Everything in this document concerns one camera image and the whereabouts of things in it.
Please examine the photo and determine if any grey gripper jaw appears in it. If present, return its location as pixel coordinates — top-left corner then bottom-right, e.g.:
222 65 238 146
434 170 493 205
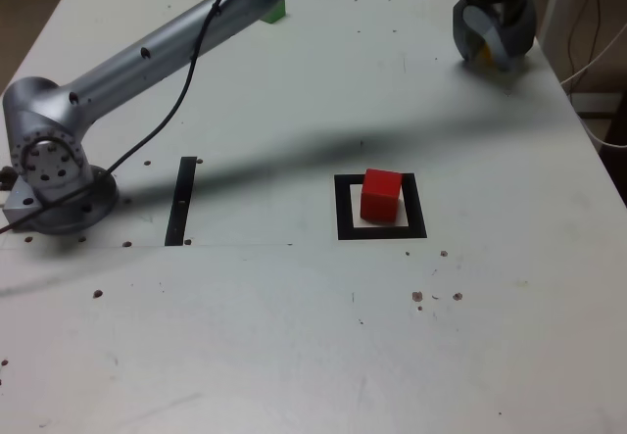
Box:
452 0 486 64
463 5 539 72

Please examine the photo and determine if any red cube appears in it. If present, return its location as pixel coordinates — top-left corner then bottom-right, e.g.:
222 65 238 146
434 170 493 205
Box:
360 168 404 223

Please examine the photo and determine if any green cube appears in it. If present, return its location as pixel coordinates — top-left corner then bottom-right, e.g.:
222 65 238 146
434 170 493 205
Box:
259 0 287 24

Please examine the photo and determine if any black tape square outline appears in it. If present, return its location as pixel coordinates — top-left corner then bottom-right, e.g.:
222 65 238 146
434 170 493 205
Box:
334 172 428 242

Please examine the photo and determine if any black tape strip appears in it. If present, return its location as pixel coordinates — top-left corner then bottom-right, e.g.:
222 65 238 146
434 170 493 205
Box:
164 156 197 248

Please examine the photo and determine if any white background post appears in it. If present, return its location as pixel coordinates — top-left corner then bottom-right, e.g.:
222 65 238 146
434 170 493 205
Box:
535 0 582 63

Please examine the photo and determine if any white background cable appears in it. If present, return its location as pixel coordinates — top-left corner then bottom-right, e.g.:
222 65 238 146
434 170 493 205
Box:
560 24 627 150

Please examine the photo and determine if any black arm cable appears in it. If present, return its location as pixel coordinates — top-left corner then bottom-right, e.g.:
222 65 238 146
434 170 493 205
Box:
0 0 251 234

